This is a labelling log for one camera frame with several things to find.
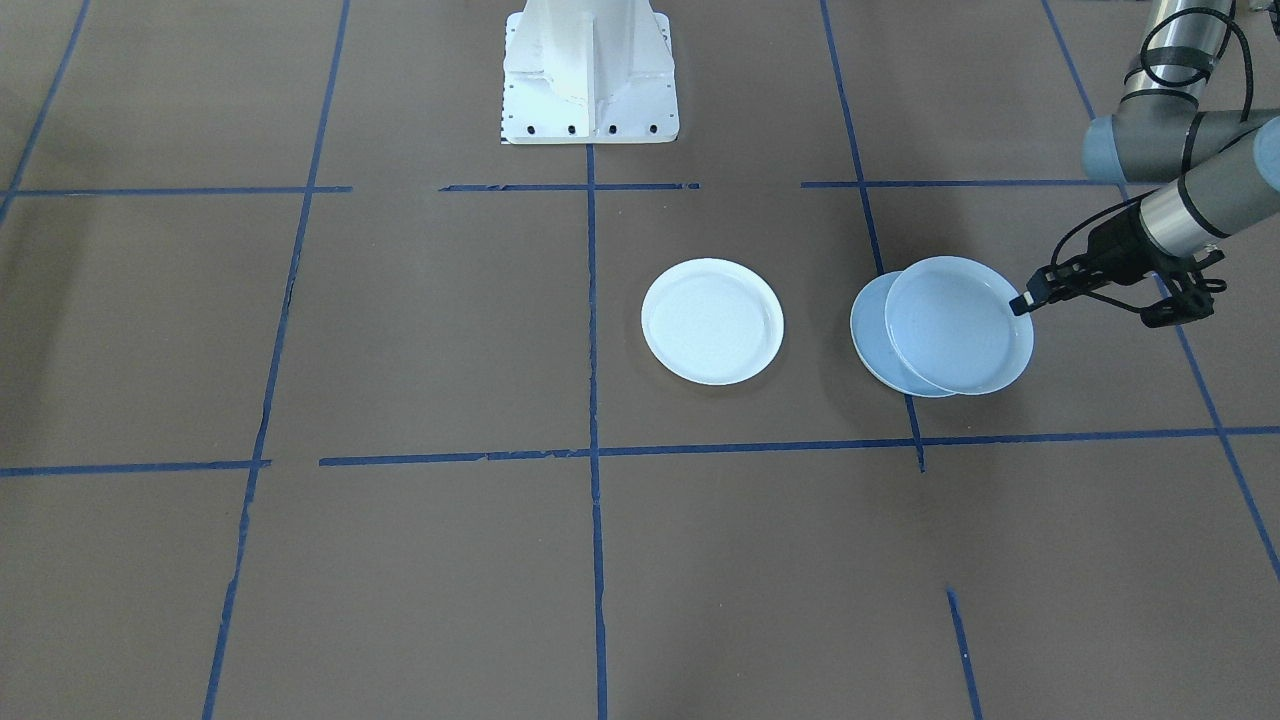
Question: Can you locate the ribbed light blue plate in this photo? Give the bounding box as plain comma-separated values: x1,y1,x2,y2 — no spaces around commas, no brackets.
884,256,1036,396

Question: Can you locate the white round plate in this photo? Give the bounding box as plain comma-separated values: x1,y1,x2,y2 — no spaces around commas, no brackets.
641,258,786,387

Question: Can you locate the plain light blue plate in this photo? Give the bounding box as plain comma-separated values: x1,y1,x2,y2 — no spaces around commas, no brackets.
849,271,959,399

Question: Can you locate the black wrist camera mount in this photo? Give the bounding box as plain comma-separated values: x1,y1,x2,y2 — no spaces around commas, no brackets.
1139,248,1229,330

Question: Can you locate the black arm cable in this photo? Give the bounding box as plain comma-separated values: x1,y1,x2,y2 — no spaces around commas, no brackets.
1048,5,1257,273

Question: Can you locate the white square base plate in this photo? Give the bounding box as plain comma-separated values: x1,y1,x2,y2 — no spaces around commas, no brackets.
499,11,681,147

